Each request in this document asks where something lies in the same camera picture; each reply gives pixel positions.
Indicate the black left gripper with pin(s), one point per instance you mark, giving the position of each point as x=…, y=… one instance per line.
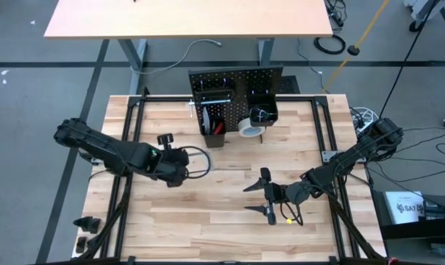
x=174, y=167

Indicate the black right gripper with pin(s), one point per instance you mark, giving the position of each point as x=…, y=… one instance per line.
x=286, y=193

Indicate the white tape roll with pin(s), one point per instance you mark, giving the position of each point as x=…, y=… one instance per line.
x=242, y=125

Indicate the black C-clamp silver screw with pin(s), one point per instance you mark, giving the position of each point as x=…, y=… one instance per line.
x=214, y=102

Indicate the slender silver metal tool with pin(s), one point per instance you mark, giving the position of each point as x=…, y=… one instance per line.
x=259, y=116

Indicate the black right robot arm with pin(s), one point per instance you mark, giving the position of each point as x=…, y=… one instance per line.
x=340, y=165

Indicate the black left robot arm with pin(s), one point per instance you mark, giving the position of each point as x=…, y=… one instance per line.
x=104, y=147

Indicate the tall narrow black bin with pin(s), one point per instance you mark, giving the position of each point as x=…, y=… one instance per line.
x=214, y=141

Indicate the wide black bin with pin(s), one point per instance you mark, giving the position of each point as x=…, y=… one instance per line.
x=252, y=101

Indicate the large black printed part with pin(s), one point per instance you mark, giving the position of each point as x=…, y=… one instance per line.
x=87, y=224

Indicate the black perforated cabinet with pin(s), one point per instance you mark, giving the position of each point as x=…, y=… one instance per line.
x=290, y=85

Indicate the black perforated pegboard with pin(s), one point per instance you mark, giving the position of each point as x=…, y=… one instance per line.
x=259, y=79

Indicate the small black printed part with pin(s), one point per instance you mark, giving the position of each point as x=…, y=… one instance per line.
x=81, y=244

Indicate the white printed manual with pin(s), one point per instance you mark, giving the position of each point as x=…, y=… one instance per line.
x=404, y=208

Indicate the light wooden desk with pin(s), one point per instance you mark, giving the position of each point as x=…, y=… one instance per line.
x=189, y=18

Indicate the black storage box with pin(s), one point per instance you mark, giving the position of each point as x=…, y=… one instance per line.
x=409, y=235

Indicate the black round weight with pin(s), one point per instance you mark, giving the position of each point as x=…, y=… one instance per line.
x=353, y=50

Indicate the black caster wheel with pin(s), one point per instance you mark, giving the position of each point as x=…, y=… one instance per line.
x=414, y=26

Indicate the white machine housing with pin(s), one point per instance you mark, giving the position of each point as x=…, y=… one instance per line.
x=419, y=7

